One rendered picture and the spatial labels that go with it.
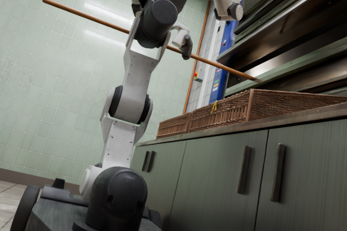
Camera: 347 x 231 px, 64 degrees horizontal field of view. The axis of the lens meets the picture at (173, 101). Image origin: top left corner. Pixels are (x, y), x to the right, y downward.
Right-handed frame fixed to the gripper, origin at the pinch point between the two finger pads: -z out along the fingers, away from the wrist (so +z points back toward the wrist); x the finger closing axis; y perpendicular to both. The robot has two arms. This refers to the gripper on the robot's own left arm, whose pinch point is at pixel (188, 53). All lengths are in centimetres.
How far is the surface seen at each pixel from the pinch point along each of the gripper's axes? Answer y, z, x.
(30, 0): -185, -24, -55
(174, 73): -48, -118, -31
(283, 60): 62, -25, -15
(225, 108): 39, 56, 50
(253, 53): 41, -25, -17
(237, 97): 43, 62, 47
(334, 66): 83, 31, 15
